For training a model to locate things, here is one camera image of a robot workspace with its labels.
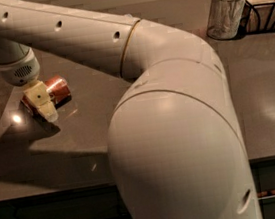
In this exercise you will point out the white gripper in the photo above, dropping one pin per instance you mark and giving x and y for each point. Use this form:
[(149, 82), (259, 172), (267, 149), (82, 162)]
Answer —
[(21, 73)]

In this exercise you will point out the red coke can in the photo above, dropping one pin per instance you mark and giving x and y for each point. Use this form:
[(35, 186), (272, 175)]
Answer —
[(58, 90)]

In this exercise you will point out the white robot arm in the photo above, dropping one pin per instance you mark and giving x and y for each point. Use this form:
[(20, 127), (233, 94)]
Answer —
[(175, 146)]

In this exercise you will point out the dark upper left drawer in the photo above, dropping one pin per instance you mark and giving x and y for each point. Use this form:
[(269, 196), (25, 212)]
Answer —
[(100, 203)]

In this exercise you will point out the metal mesh cup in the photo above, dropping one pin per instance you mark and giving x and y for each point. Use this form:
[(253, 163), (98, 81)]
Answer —
[(224, 18)]

